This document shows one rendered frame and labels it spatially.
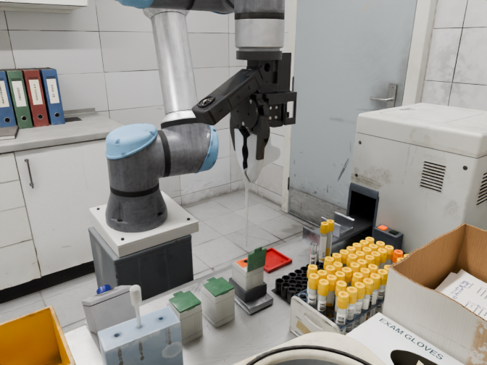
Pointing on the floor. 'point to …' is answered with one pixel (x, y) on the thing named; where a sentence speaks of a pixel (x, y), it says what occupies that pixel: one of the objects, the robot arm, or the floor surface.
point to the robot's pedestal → (143, 265)
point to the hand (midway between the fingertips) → (247, 175)
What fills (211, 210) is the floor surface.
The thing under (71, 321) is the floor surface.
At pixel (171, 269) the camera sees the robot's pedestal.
